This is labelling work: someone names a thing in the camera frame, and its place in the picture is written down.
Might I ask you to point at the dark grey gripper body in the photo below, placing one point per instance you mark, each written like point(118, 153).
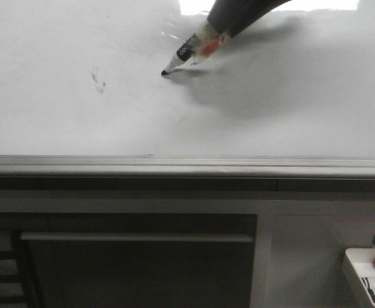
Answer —
point(234, 16)

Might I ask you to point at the white black whiteboard marker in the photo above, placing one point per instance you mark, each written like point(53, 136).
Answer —
point(201, 45)

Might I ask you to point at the white whiteboard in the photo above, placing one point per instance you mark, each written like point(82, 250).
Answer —
point(81, 91)

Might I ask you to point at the white plastic marker tray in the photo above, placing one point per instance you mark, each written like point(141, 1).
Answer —
point(358, 263)

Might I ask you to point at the dark cabinet panel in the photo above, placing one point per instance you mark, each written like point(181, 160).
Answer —
point(144, 260)

